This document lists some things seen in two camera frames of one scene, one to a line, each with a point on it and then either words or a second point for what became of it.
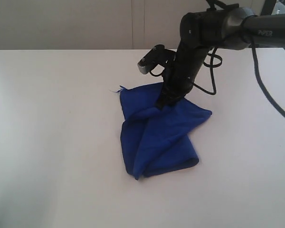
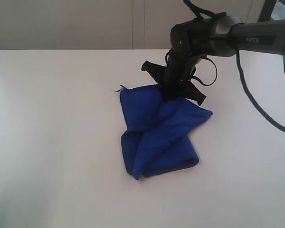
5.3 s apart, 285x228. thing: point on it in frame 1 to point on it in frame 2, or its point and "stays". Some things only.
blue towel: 156,141 stays
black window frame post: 268,7 stays
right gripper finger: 160,103 to 157,71
